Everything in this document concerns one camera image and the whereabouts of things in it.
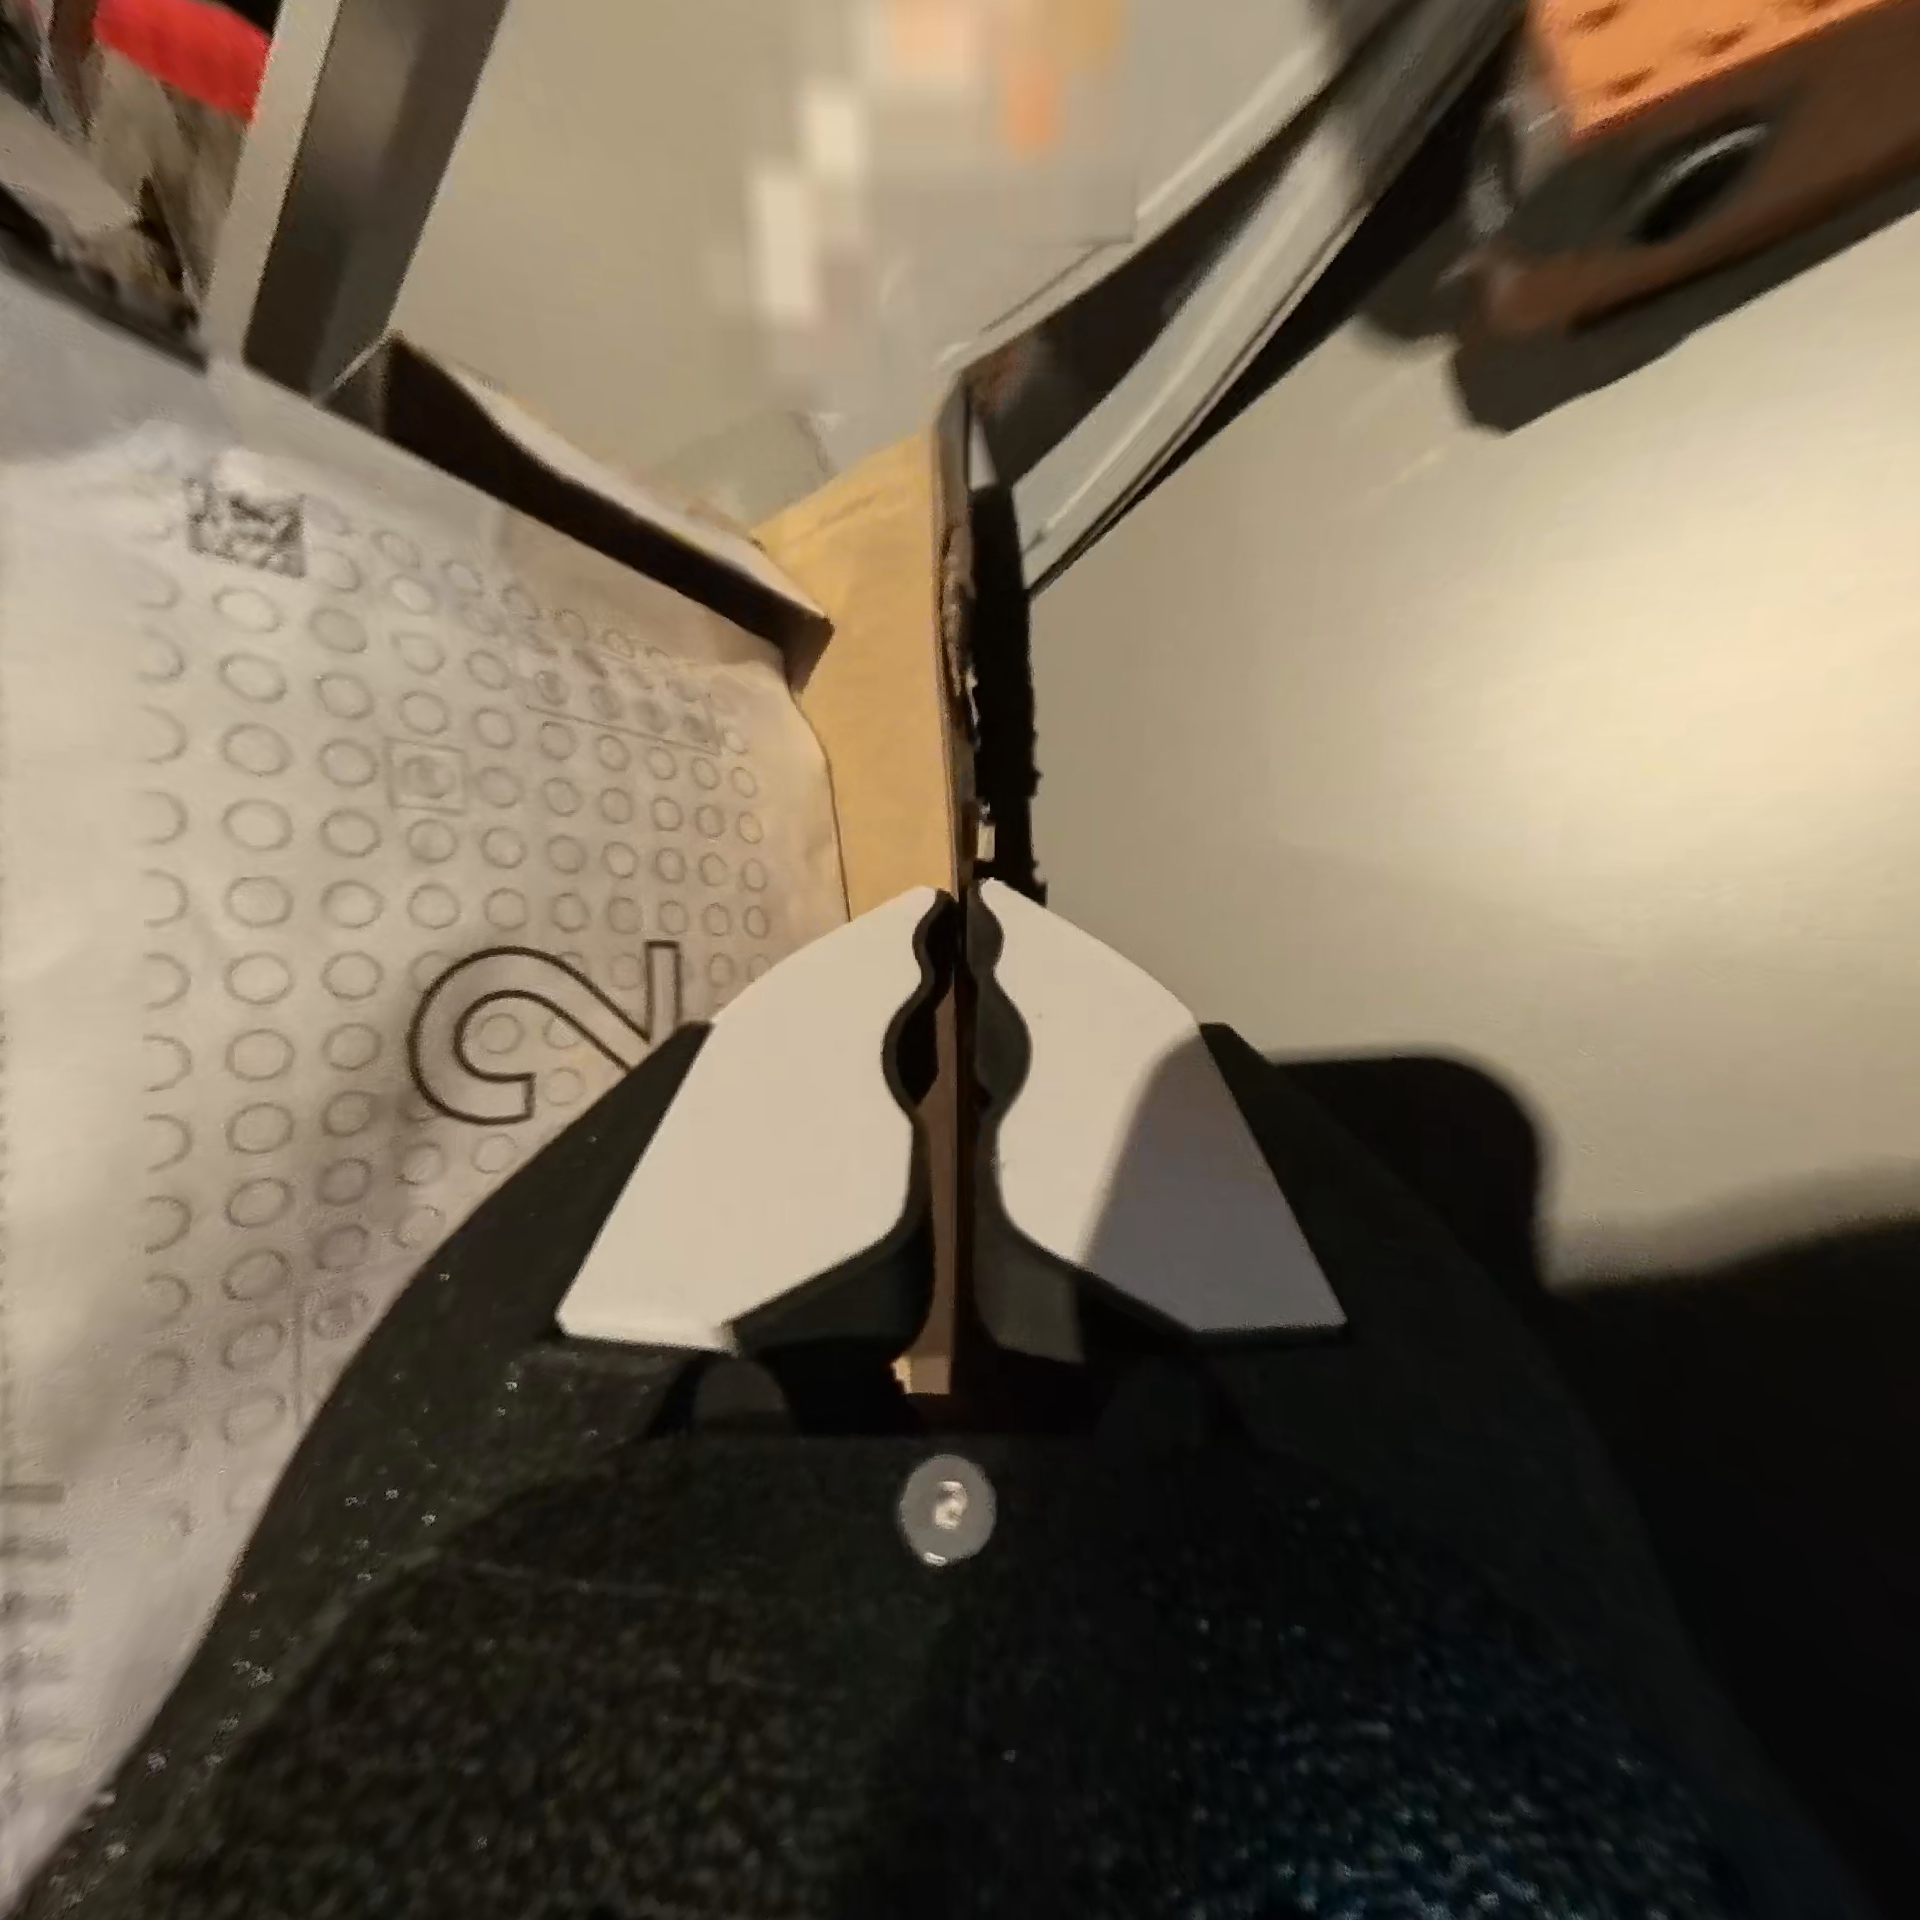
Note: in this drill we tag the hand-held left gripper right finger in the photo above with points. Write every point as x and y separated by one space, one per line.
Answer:
1142 1172

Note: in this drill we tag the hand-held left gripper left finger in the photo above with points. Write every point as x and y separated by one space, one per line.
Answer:
751 1185

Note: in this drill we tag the grey desk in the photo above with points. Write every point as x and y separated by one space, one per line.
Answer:
1425 825

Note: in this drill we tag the white printed paper bag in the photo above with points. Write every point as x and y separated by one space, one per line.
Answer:
299 902

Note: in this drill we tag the grey instruction booklet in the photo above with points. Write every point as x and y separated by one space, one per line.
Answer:
628 196

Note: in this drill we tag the orange and tan brick model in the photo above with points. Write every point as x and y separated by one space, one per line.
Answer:
1680 166

